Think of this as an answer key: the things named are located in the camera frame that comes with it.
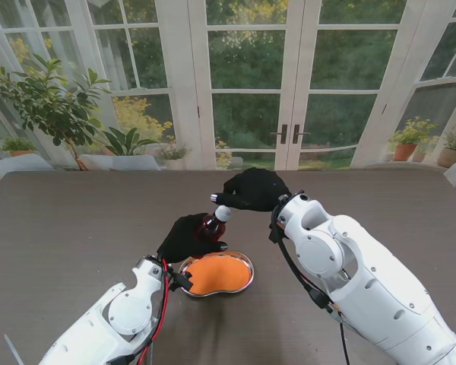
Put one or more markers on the broad-leaf green plant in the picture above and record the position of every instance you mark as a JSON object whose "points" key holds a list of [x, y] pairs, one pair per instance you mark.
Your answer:
{"points": [[127, 142]]}

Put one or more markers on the white ribbed bottle cap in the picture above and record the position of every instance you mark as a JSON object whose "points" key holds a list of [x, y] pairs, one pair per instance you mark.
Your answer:
{"points": [[223, 213]]}

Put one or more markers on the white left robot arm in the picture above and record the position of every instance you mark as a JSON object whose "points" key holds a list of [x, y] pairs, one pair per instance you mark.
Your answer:
{"points": [[127, 310]]}

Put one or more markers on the tall leafy potted tree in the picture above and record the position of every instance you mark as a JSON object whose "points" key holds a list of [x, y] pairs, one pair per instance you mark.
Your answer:
{"points": [[49, 102]]}

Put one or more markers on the small flowering plant white pot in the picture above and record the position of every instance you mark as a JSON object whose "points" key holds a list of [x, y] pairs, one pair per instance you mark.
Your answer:
{"points": [[173, 153]]}

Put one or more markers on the pale grey armchair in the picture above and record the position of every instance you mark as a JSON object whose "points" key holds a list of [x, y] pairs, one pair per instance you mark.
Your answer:
{"points": [[19, 164]]}

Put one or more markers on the red translucent sample bottle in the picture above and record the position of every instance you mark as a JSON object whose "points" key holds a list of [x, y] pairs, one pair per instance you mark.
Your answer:
{"points": [[211, 230]]}

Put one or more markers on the orange tray liner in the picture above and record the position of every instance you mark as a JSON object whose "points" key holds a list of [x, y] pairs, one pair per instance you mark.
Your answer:
{"points": [[220, 275]]}

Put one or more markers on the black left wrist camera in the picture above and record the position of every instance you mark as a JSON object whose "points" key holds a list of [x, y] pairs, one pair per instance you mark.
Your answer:
{"points": [[182, 281]]}

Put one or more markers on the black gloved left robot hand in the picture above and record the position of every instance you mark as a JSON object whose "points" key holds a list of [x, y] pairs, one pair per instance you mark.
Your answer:
{"points": [[178, 241]]}

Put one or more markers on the white rectangular planter box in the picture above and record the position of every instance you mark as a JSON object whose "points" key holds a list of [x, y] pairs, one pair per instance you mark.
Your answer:
{"points": [[118, 162]]}

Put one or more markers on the kidney-shaped steel tray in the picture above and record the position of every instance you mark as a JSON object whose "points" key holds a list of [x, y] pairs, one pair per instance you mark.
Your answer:
{"points": [[251, 279]]}

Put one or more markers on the small bush in orange pot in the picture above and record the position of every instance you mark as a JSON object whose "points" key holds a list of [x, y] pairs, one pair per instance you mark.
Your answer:
{"points": [[18, 146]]}

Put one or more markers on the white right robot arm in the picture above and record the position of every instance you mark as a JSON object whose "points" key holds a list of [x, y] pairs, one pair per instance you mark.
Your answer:
{"points": [[372, 273]]}

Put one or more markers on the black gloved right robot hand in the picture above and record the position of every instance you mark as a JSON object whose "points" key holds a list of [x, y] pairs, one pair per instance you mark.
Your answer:
{"points": [[262, 188]]}

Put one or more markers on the yellow-green plant in terracotta pot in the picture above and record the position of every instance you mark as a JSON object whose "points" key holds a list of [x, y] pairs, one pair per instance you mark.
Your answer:
{"points": [[404, 150]]}

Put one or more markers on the green plant in beige pot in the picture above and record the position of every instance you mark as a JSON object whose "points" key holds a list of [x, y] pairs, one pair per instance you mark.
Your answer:
{"points": [[451, 156]]}

